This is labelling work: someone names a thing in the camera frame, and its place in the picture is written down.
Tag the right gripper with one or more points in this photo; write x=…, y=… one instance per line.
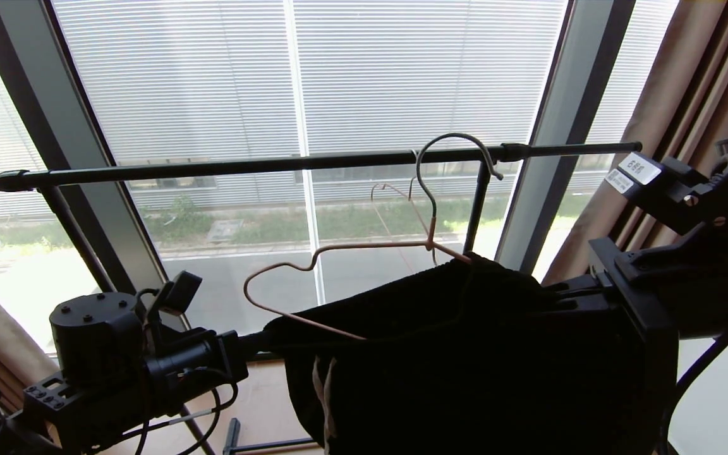
x=661, y=379

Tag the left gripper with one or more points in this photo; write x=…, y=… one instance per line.
x=200, y=370

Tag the black shorts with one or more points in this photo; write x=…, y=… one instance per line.
x=465, y=366

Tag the pink clothes hanger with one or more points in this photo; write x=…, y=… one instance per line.
x=411, y=189
x=370, y=244

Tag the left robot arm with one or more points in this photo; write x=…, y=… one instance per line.
x=92, y=335

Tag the black clothes rack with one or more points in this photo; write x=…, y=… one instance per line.
x=212, y=168

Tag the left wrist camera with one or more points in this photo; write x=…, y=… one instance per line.
x=177, y=291

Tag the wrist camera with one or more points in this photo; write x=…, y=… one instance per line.
x=661, y=189
x=177, y=291

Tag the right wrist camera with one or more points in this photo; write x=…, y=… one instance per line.
x=661, y=189

